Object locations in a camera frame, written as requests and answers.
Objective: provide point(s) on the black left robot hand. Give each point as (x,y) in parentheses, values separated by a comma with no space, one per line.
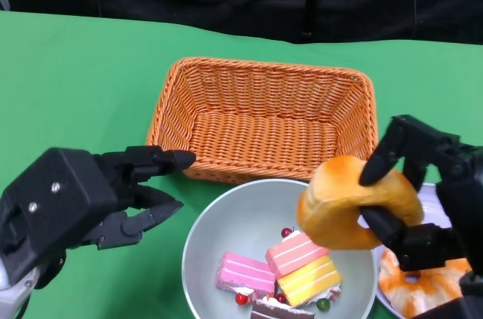
(56,202)

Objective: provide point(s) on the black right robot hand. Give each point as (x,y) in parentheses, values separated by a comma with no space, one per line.
(464,191)

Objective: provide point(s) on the orange white striped bread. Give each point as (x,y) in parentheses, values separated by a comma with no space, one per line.
(434,289)

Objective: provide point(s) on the grey-green bowl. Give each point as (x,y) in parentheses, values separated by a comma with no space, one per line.
(234,221)

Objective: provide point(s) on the salmon pink cake slice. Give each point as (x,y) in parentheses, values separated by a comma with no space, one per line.
(294,255)

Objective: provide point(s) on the deep pink cake slice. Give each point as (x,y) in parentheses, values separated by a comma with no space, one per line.
(245,270)

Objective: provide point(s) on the brown chocolate cake slice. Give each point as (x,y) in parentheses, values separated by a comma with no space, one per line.
(271,311)

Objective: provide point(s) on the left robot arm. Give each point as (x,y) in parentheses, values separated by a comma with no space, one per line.
(9,296)

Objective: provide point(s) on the lavender plate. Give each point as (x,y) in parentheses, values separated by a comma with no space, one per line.
(434,209)

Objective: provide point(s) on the orange wicker basket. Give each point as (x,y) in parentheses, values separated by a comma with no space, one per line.
(264,134)

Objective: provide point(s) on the green table cloth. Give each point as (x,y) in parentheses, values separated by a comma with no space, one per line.
(75,89)

